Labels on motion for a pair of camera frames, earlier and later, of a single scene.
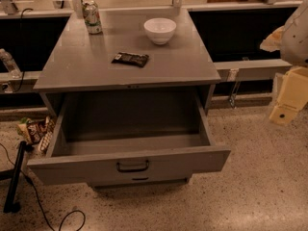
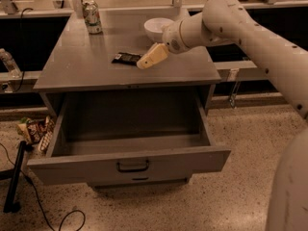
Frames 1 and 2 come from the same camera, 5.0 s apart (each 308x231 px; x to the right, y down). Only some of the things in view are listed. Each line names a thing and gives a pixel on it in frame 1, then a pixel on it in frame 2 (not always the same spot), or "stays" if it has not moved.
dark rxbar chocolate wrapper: (129, 58) stays
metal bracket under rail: (233, 77) stays
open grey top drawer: (122, 136) stays
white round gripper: (295, 38) → (171, 38)
